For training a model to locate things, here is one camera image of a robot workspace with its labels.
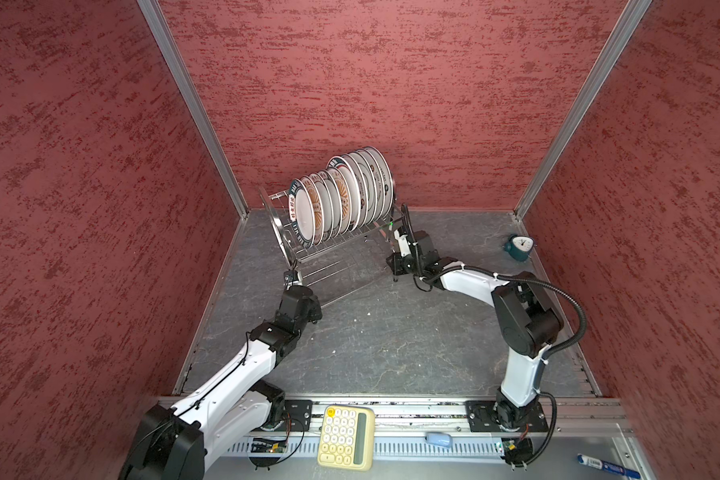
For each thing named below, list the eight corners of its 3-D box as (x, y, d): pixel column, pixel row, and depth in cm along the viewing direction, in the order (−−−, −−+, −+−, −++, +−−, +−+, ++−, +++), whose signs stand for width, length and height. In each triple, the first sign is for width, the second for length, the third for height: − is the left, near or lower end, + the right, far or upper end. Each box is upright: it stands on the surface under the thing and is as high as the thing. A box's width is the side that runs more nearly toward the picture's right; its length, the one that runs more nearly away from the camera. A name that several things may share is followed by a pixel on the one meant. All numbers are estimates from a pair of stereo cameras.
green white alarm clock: (507, 260, 109) (512, 251, 104) (500, 243, 114) (506, 234, 110) (532, 260, 109) (539, 251, 105) (525, 243, 114) (531, 234, 110)
